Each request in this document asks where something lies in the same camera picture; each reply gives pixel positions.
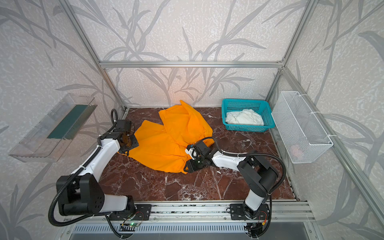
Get pink object in wire basket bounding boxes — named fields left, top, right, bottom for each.
left=290, top=145, right=304, bottom=160

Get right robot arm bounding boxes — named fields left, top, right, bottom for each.
left=184, top=137, right=285, bottom=214

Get orange drawstring shorts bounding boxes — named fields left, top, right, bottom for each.
left=126, top=101, right=214, bottom=174

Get aluminium mounting rail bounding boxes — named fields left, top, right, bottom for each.
left=62, top=200, right=316, bottom=224

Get small circuit board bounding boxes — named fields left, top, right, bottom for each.
left=121, top=222, right=141, bottom=229

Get white crumpled garment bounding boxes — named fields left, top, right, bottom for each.
left=225, top=109, right=264, bottom=126

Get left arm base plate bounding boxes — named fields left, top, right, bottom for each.
left=109, top=204, right=152, bottom=221

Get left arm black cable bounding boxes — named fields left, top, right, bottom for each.
left=47, top=108, right=133, bottom=240

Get clear acrylic wall shelf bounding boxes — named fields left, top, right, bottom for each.
left=9, top=94, right=98, bottom=163

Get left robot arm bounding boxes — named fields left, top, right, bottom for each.
left=54, top=120, right=139, bottom=216

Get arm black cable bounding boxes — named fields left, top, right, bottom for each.
left=47, top=108, right=133, bottom=240
left=191, top=136, right=287, bottom=238

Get white wire mesh basket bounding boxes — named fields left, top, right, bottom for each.
left=272, top=91, right=334, bottom=164

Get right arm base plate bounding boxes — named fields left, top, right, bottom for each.
left=226, top=204, right=270, bottom=221

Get teal plastic basket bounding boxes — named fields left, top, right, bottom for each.
left=222, top=99, right=276, bottom=133

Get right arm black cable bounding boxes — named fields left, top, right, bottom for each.
left=191, top=136, right=287, bottom=238

